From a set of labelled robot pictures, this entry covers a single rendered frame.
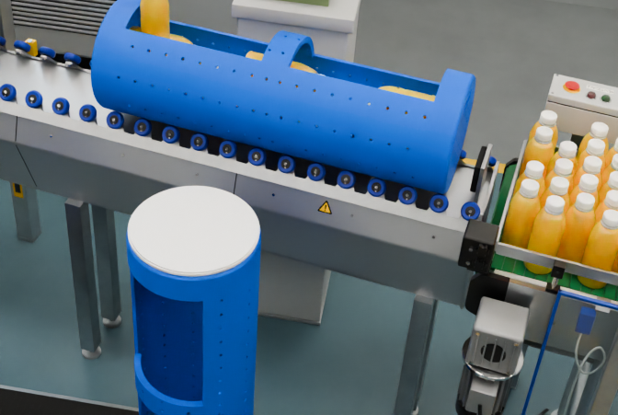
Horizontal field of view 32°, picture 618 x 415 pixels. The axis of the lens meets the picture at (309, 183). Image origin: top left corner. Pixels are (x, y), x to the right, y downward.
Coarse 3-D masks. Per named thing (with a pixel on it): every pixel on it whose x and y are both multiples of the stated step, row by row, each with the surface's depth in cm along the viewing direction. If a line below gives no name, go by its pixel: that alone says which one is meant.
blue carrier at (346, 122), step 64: (128, 0) 256; (128, 64) 248; (192, 64) 245; (256, 64) 242; (320, 64) 263; (192, 128) 255; (256, 128) 245; (320, 128) 240; (384, 128) 235; (448, 128) 232
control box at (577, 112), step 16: (560, 80) 265; (576, 80) 265; (560, 96) 259; (576, 96) 260; (560, 112) 262; (576, 112) 260; (592, 112) 259; (608, 112) 258; (560, 128) 264; (576, 128) 263
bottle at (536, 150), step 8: (528, 144) 252; (536, 144) 250; (544, 144) 250; (552, 144) 251; (528, 152) 252; (536, 152) 250; (544, 152) 250; (552, 152) 251; (528, 160) 252; (536, 160) 251; (544, 160) 251; (544, 168) 252; (544, 176) 254
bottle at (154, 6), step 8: (144, 0) 248; (152, 0) 247; (160, 0) 248; (144, 8) 248; (152, 8) 248; (160, 8) 248; (168, 8) 251; (144, 16) 250; (152, 16) 249; (160, 16) 249; (168, 16) 252; (144, 24) 251; (152, 24) 250; (160, 24) 251; (168, 24) 253; (144, 32) 253; (152, 32) 252; (160, 32) 252; (168, 32) 255
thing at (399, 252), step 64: (0, 64) 285; (0, 128) 274; (64, 128) 269; (128, 128) 267; (64, 192) 289; (128, 192) 277; (256, 192) 259; (384, 192) 254; (448, 192) 255; (320, 256) 271; (384, 256) 260; (448, 256) 250
